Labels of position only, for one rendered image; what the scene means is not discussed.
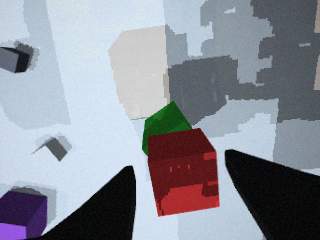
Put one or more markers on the green block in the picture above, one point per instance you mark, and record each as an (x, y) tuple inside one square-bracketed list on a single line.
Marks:
[(160, 114), (173, 122)]

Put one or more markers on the red block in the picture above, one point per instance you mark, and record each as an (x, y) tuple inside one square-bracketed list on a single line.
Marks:
[(183, 169)]

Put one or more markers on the purple block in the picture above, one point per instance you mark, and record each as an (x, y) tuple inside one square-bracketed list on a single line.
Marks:
[(22, 216)]

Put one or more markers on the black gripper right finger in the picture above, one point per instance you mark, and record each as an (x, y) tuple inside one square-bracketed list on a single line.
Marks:
[(284, 202)]

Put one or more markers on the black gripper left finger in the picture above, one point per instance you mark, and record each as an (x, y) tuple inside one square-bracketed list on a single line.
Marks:
[(108, 215)]

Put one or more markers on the dark grey block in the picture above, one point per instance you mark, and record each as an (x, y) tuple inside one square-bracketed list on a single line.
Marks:
[(13, 60)]

